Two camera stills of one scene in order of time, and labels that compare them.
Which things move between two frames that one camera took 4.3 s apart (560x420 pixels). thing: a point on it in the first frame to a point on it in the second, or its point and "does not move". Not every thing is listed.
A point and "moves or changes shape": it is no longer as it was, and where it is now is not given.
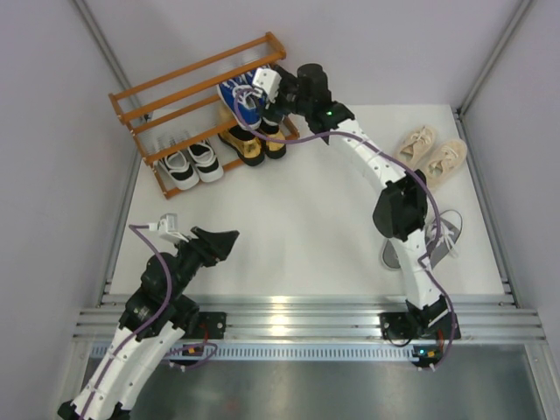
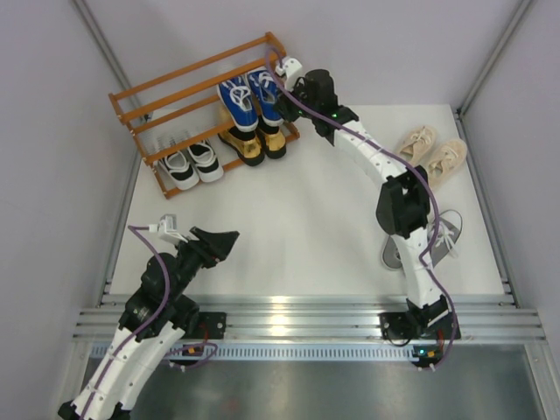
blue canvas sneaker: [246, 101] moves or changes shape
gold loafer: [274, 150] does not move
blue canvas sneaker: [250, 103] does not move
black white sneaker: [206, 162] does not move
